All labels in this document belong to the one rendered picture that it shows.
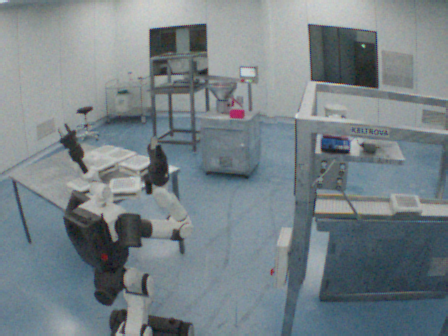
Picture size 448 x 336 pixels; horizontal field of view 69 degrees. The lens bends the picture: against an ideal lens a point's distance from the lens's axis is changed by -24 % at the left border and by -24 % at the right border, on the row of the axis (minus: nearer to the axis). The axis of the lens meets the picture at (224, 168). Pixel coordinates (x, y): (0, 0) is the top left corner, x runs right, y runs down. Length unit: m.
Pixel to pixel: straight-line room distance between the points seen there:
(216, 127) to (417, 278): 3.29
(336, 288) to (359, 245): 0.42
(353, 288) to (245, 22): 5.83
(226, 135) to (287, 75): 2.86
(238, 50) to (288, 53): 0.97
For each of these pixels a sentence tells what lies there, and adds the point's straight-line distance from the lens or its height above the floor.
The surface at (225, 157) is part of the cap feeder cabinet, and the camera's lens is 5.21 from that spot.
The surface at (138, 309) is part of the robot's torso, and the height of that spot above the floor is 0.43.
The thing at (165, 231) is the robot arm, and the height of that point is 1.11.
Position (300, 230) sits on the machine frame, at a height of 1.09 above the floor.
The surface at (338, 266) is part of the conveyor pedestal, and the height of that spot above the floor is 0.37.
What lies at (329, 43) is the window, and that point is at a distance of 7.46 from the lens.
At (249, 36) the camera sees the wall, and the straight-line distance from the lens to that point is 7.73.
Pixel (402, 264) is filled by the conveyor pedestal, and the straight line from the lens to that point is 2.98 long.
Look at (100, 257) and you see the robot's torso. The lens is 1.90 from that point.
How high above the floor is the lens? 2.03
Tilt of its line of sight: 21 degrees down
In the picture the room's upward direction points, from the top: 2 degrees counter-clockwise
